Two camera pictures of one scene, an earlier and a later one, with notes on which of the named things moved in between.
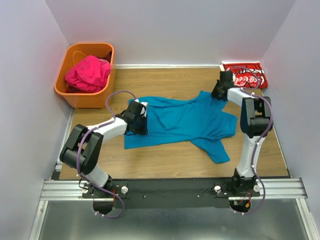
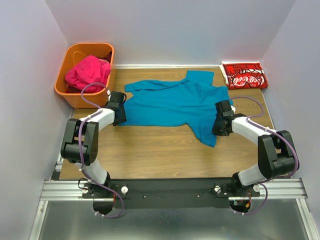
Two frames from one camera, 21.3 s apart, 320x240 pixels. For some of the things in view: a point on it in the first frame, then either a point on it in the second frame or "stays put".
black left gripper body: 141,124 -> 123,118
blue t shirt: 202,121 -> 191,102
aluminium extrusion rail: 270,189 stays put
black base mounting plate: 170,193 stays put
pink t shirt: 90,75 stays put
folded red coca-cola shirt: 247,74 stays put
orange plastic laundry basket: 74,53 stays put
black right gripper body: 215,92 -> 216,128
